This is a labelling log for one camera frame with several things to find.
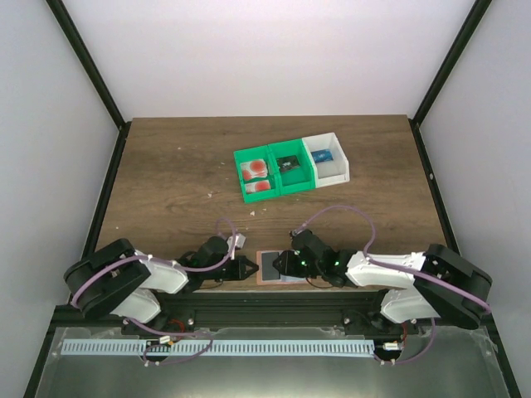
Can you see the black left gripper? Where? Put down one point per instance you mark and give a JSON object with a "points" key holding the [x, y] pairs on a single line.
{"points": [[236, 269]]}

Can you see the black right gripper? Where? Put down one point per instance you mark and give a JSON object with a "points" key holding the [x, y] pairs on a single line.
{"points": [[294, 262]]}

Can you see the pink leather card holder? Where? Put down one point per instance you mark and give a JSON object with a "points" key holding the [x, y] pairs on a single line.
{"points": [[287, 280]]}

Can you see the red circle card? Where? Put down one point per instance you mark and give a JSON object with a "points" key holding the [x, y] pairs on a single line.
{"points": [[258, 186], [258, 167]]}

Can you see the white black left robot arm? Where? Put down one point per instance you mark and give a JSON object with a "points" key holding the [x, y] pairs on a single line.
{"points": [[120, 280]]}

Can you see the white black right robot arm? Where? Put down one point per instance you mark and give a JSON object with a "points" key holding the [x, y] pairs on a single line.
{"points": [[436, 283]]}

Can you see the red and white card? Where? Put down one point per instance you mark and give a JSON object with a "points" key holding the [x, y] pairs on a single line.
{"points": [[247, 175]]}

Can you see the dark green card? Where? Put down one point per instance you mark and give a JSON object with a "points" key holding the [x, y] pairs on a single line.
{"points": [[288, 162]]}

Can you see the blue card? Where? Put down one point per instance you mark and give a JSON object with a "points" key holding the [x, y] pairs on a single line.
{"points": [[322, 156]]}

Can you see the middle green plastic bin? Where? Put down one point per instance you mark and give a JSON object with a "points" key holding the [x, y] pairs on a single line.
{"points": [[298, 180]]}

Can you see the green plastic bin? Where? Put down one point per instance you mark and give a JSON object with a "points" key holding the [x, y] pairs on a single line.
{"points": [[250, 154], [298, 180]]}

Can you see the white plastic bin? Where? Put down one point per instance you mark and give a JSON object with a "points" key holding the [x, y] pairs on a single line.
{"points": [[329, 173]]}

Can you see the left green plastic bin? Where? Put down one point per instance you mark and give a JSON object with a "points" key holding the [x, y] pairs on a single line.
{"points": [[250, 154]]}

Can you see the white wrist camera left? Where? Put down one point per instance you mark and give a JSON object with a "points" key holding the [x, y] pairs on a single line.
{"points": [[235, 243]]}

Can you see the black front frame rail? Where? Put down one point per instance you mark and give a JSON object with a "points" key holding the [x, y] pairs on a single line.
{"points": [[349, 309]]}

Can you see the light blue cable duct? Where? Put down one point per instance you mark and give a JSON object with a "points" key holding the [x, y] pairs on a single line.
{"points": [[219, 348]]}

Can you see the black frame post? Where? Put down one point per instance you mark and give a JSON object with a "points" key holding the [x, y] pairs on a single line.
{"points": [[467, 30], [73, 36]]}

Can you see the right black frame post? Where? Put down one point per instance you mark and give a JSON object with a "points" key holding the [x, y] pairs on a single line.
{"points": [[467, 30]]}

